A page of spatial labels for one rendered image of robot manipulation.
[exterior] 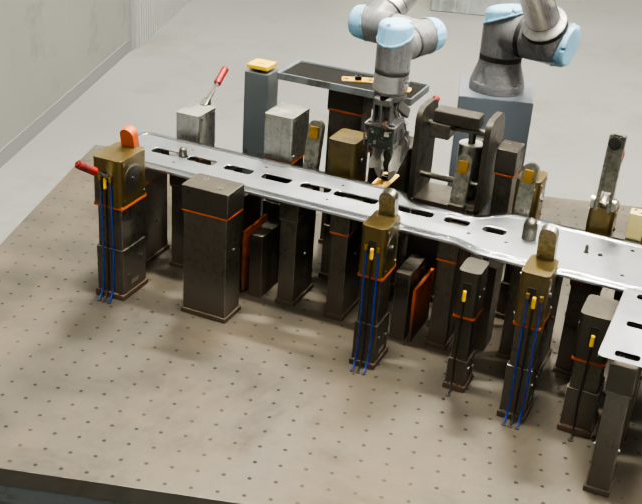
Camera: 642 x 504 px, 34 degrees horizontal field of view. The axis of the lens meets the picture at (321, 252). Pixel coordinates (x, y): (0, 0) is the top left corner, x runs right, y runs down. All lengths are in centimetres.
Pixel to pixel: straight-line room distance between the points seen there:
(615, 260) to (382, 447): 64
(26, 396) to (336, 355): 68
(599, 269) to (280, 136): 85
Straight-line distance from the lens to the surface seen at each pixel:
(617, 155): 243
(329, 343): 246
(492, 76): 293
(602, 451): 209
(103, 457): 211
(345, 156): 257
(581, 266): 228
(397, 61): 226
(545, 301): 214
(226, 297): 249
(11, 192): 495
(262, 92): 284
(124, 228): 254
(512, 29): 289
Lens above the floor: 199
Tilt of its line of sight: 27 degrees down
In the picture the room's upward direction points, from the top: 4 degrees clockwise
